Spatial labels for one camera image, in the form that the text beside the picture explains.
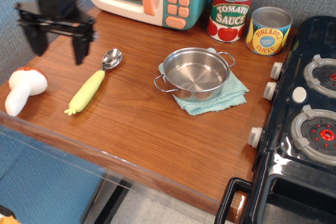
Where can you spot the light blue folded cloth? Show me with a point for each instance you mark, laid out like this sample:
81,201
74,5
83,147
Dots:
233,94

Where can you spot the orange object at corner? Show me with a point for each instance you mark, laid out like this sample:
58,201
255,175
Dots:
7,216

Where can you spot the tomato sauce can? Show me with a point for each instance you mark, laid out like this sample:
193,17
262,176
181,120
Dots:
227,19

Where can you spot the stainless steel pot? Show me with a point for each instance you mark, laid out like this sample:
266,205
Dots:
195,74

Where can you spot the white plush mushroom brown cap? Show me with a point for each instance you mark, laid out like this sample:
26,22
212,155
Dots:
24,82

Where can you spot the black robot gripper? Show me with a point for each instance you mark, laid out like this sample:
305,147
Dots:
61,17

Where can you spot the black toy stove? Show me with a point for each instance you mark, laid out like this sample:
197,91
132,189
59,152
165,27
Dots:
294,168

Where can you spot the spoon with green handle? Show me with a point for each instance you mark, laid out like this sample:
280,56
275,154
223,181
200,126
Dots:
84,95

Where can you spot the pineapple slices can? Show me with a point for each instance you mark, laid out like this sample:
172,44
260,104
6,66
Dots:
268,30

